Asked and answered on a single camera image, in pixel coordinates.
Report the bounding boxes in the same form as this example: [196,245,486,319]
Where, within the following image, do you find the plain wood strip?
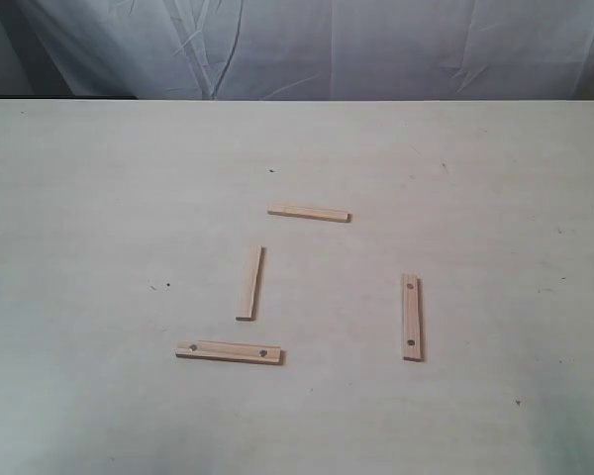
[236,244,264,322]
[267,204,351,223]

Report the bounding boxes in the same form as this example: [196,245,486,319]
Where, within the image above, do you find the wood strip with holes bottom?
[174,340,284,365]

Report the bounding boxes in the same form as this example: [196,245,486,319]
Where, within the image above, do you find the wood strip with holes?
[174,340,284,365]
[402,273,424,362]

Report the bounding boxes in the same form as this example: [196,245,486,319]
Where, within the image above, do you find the plain wood strip top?
[267,204,351,223]

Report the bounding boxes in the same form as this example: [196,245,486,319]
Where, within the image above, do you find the white backdrop cloth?
[0,1,594,101]

